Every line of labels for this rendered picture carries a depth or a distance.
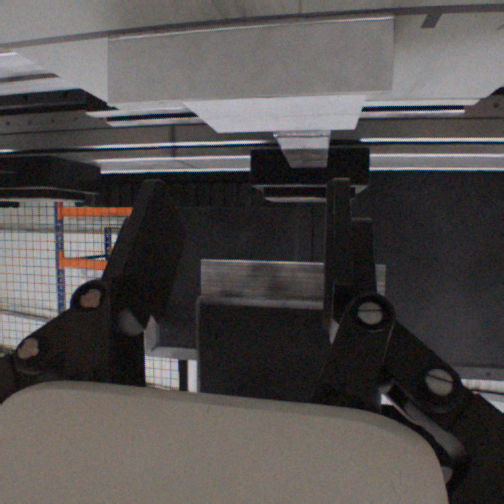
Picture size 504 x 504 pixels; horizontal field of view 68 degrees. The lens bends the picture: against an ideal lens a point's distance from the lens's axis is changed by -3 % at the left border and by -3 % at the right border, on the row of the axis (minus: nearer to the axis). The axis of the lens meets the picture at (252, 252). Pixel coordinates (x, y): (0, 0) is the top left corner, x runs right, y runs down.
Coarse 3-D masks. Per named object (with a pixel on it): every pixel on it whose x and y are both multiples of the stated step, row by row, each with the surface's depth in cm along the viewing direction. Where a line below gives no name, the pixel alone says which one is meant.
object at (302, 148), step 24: (288, 144) 26; (312, 144) 26; (264, 168) 39; (288, 168) 38; (312, 168) 38; (336, 168) 38; (360, 168) 37; (264, 192) 40; (288, 192) 40; (312, 192) 39
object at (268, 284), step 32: (224, 288) 21; (256, 288) 21; (288, 288) 21; (320, 288) 21; (384, 288) 20; (224, 320) 21; (256, 320) 20; (288, 320) 20; (320, 320) 20; (224, 352) 21; (256, 352) 20; (288, 352) 20; (320, 352) 20; (224, 384) 21; (256, 384) 21; (288, 384) 20
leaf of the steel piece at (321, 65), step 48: (144, 48) 11; (192, 48) 11; (240, 48) 11; (288, 48) 11; (336, 48) 10; (384, 48) 10; (144, 96) 11; (192, 96) 11; (240, 96) 11; (288, 96) 11; (336, 96) 17
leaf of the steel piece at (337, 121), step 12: (204, 120) 21; (216, 120) 21; (228, 120) 21; (240, 120) 21; (252, 120) 21; (264, 120) 21; (276, 120) 21; (288, 120) 21; (300, 120) 21; (312, 120) 21; (324, 120) 21; (336, 120) 21; (348, 120) 21
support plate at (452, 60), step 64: (0, 0) 9; (64, 0) 10; (128, 0) 10; (192, 0) 10; (256, 0) 10; (320, 0) 10; (384, 0) 10; (448, 0) 9; (64, 64) 14; (448, 64) 13
